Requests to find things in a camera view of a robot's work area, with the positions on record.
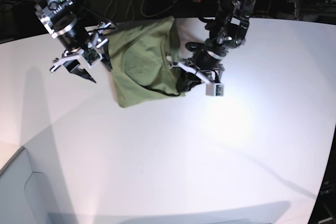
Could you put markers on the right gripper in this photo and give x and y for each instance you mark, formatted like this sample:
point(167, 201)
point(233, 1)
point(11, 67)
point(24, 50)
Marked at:
point(76, 40)

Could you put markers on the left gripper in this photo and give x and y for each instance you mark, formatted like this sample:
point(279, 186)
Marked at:
point(202, 67)

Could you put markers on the green T-shirt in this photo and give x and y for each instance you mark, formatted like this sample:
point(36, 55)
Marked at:
point(140, 55)

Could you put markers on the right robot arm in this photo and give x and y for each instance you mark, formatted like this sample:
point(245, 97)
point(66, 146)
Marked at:
point(49, 12)

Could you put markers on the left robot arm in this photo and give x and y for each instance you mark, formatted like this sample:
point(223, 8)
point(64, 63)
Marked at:
point(227, 30)

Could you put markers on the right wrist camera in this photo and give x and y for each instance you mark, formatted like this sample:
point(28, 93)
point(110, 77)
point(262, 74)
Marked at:
point(92, 57)

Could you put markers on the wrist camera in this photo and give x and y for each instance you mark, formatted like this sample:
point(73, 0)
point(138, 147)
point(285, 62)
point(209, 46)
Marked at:
point(92, 57)
point(215, 89)

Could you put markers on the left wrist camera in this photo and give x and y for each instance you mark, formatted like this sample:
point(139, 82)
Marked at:
point(215, 89)

